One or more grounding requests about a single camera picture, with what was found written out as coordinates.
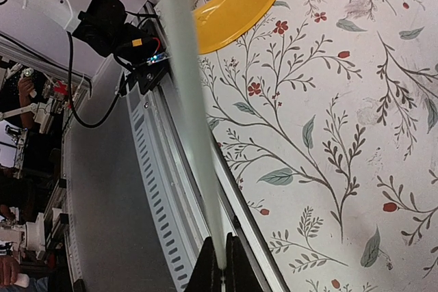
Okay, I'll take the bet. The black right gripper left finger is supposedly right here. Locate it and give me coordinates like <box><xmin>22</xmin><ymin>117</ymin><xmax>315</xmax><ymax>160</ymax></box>
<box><xmin>184</xmin><ymin>237</ymin><xmax>222</xmax><ymax>292</ymax></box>

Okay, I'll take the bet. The front aluminium rail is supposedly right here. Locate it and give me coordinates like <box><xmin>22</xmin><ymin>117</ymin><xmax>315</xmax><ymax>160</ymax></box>
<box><xmin>119</xmin><ymin>0</ymin><xmax>292</xmax><ymax>292</ymax></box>

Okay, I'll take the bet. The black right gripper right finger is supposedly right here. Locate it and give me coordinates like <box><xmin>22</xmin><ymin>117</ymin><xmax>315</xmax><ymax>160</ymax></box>
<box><xmin>224</xmin><ymin>233</ymin><xmax>263</xmax><ymax>292</ymax></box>

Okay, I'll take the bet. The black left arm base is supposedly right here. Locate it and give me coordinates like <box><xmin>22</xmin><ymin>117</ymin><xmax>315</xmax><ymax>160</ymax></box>
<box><xmin>64</xmin><ymin>0</ymin><xmax>172</xmax><ymax>129</ymax></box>

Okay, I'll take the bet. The yellow double bowl holder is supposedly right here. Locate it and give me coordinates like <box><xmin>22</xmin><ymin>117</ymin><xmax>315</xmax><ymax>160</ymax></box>
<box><xmin>193</xmin><ymin>0</ymin><xmax>276</xmax><ymax>55</ymax></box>

